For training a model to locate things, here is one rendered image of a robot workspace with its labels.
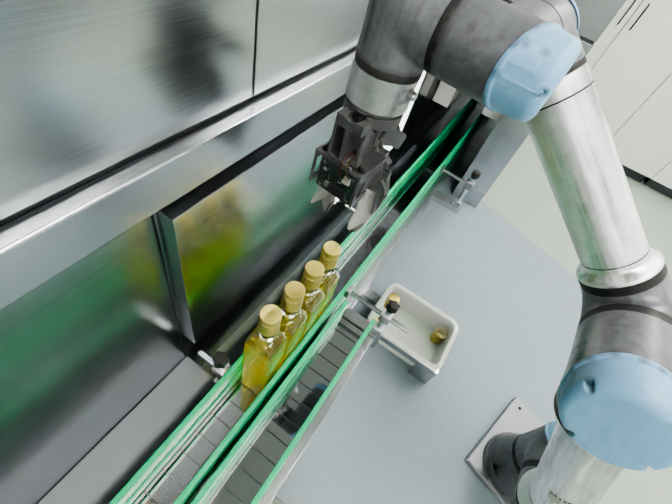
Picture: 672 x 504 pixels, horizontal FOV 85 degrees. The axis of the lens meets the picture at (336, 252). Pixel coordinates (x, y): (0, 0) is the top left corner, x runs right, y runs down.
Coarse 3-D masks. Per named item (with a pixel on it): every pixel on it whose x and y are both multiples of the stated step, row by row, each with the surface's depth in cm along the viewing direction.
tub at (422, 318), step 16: (400, 288) 105; (400, 304) 109; (416, 304) 105; (368, 320) 96; (400, 320) 107; (416, 320) 108; (432, 320) 106; (448, 320) 103; (384, 336) 95; (400, 336) 104; (416, 336) 105; (448, 336) 101; (416, 352) 102; (432, 352) 103; (448, 352) 96; (432, 368) 92
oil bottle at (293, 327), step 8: (280, 304) 65; (304, 312) 66; (288, 320) 64; (296, 320) 64; (304, 320) 66; (280, 328) 64; (288, 328) 63; (296, 328) 64; (288, 336) 64; (296, 336) 68; (288, 344) 67; (296, 344) 74; (288, 352) 71
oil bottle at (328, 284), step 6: (336, 270) 73; (324, 276) 71; (330, 276) 71; (336, 276) 72; (324, 282) 71; (330, 282) 71; (336, 282) 74; (324, 288) 71; (330, 288) 72; (324, 294) 72; (330, 294) 77; (324, 300) 74; (324, 306) 79; (318, 318) 81
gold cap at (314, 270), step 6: (306, 264) 63; (312, 264) 63; (318, 264) 63; (306, 270) 62; (312, 270) 62; (318, 270) 63; (324, 270) 63; (306, 276) 63; (312, 276) 62; (318, 276) 62; (306, 282) 64; (312, 282) 63; (318, 282) 64; (306, 288) 65; (312, 288) 65
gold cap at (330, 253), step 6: (324, 246) 66; (330, 246) 66; (336, 246) 67; (324, 252) 66; (330, 252) 66; (336, 252) 66; (324, 258) 67; (330, 258) 66; (336, 258) 67; (324, 264) 68; (330, 264) 67; (336, 264) 69
